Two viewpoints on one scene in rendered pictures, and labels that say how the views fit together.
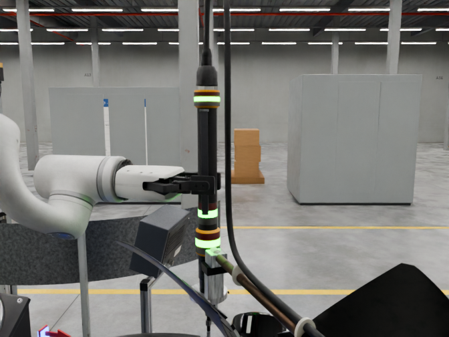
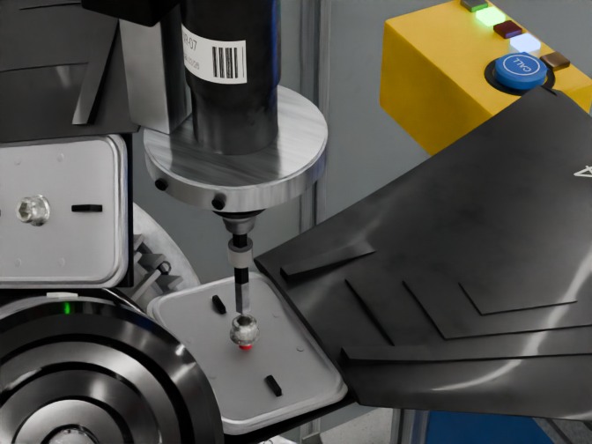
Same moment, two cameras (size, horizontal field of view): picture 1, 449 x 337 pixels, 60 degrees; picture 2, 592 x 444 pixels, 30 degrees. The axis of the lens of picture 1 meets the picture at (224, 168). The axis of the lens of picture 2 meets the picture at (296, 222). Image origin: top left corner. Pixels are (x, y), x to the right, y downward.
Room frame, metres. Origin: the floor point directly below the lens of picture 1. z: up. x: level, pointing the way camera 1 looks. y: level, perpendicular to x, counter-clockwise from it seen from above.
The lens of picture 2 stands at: (0.93, -0.17, 1.56)
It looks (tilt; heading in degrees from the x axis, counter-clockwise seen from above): 41 degrees down; 140
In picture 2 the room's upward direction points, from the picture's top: straight up
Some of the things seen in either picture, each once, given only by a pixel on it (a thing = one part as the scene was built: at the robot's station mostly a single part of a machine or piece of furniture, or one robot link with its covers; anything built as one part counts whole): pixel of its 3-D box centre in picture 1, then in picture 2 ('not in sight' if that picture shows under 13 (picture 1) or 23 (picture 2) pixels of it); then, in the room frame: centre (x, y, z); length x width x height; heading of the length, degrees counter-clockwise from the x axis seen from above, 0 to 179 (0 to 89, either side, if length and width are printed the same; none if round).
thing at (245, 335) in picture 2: not in sight; (245, 340); (0.66, 0.03, 1.19); 0.01 x 0.01 x 0.03
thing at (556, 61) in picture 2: not in sight; (554, 62); (0.50, 0.47, 1.08); 0.02 x 0.02 x 0.01; 78
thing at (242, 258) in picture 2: (208, 326); (240, 265); (0.66, 0.03, 1.24); 0.01 x 0.01 x 0.05
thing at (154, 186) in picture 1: (160, 184); not in sight; (0.64, 0.11, 1.50); 0.08 x 0.06 x 0.01; 18
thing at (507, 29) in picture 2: not in sight; (507, 29); (0.44, 0.48, 1.08); 0.02 x 0.02 x 0.01; 78
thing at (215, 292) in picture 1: (210, 272); (207, 40); (0.65, 0.03, 1.34); 0.09 x 0.07 x 0.10; 23
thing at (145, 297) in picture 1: (145, 307); not in sight; (1.26, 0.27, 0.96); 0.03 x 0.03 x 0.20; 78
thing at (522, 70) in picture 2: not in sight; (520, 72); (0.49, 0.43, 1.08); 0.04 x 0.04 x 0.02
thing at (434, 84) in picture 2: not in sight; (479, 99); (0.45, 0.44, 1.02); 0.16 x 0.10 x 0.11; 168
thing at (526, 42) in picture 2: not in sight; (525, 43); (0.47, 0.47, 1.08); 0.02 x 0.02 x 0.01; 78
